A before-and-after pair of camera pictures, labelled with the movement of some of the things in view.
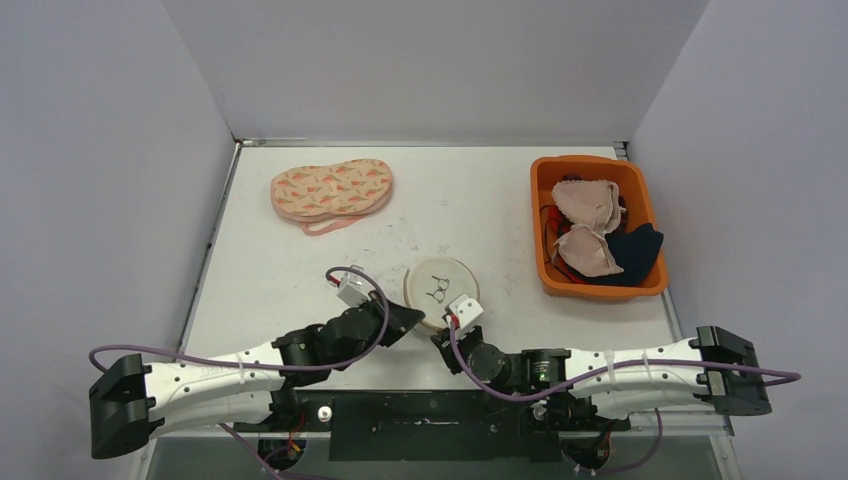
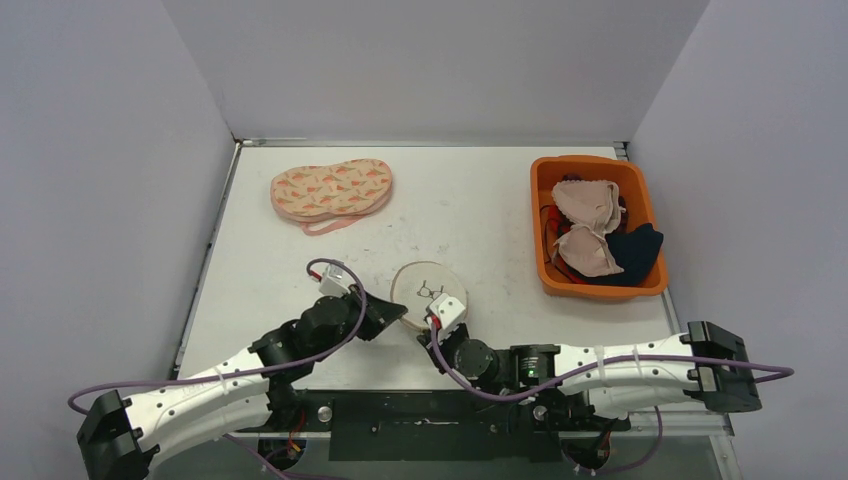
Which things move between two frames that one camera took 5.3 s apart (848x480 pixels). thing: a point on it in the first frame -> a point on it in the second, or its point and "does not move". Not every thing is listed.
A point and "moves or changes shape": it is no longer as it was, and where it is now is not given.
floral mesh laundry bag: [325, 198] does not move
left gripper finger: [399, 320] -> [378, 315]
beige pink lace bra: [594, 207] does not move
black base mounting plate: [439, 425] does not move
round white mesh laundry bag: [432, 284] moves or changes shape
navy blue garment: [635, 252] does not move
